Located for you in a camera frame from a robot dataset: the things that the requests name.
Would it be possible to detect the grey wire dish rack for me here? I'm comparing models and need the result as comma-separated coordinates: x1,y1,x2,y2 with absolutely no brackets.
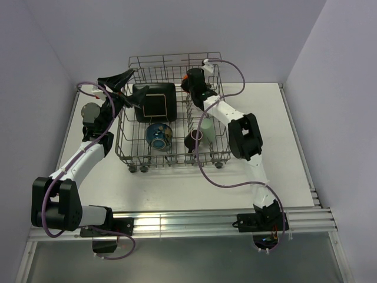
115,52,221,173

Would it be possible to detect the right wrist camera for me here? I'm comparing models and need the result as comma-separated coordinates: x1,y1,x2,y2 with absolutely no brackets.
201,58,214,76

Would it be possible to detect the dark brown mug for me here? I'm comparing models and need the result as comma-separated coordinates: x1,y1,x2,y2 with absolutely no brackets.
184,130,203,154

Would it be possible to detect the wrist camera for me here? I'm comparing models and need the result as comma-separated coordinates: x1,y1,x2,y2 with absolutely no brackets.
201,58,214,76
91,85,107,101

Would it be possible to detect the aluminium mounting rail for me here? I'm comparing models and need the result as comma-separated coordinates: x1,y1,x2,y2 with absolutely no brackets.
29,206,338,242

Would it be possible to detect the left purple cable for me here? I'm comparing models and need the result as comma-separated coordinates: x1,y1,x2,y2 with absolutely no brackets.
42,81,137,261

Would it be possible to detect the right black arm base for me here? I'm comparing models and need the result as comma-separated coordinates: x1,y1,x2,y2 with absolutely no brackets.
232,200,289,251

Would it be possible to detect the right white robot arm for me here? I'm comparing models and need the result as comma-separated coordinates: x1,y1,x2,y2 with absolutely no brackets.
181,67,288,232

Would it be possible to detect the black floral square plate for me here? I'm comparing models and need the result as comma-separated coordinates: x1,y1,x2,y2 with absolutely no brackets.
133,83,177,123

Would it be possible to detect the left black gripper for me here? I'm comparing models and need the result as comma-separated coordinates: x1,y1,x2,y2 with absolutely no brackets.
98,70,149,131

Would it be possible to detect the blue floral ceramic bowl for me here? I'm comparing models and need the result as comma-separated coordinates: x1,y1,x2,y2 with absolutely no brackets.
145,123,173,150

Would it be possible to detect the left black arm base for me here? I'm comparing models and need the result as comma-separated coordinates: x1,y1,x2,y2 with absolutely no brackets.
80,206,135,259

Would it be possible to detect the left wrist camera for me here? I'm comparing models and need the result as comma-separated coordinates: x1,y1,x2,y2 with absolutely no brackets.
91,85,107,101

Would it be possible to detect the pale green cup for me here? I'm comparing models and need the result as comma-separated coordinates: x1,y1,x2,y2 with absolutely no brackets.
200,119,216,143

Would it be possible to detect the purple cable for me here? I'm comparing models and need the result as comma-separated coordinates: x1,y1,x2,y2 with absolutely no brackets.
42,81,137,261
196,58,288,254

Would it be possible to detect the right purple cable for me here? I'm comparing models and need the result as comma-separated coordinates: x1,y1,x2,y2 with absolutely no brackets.
196,58,288,254

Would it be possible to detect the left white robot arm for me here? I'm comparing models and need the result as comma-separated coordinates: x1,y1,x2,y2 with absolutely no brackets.
31,68,149,238

